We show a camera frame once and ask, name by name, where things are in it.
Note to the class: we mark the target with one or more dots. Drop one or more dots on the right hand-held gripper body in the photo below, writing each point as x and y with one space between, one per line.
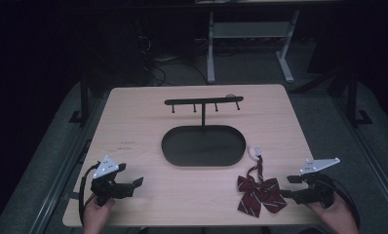
317 191

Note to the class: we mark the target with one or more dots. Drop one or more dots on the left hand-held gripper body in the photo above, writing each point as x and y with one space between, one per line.
109 190

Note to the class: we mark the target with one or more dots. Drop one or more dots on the dark red striped bow tie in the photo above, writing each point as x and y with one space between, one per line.
258 193

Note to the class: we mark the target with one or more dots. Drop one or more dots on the black hook rack with tray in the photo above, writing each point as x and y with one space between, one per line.
203 146

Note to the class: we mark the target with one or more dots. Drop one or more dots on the person's left hand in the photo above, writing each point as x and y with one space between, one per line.
96 217

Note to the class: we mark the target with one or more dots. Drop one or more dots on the person's right hand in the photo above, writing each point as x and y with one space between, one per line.
338 219

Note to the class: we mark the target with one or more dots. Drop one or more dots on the black metal stand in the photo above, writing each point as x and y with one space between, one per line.
352 97
84 97

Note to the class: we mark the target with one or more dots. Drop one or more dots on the small round tan disc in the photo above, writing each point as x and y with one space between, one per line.
230 96

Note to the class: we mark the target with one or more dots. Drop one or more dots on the grey metal rail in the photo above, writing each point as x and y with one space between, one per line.
68 162
367 152

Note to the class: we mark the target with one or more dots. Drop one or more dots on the white metal table frame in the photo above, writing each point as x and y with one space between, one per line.
250 30

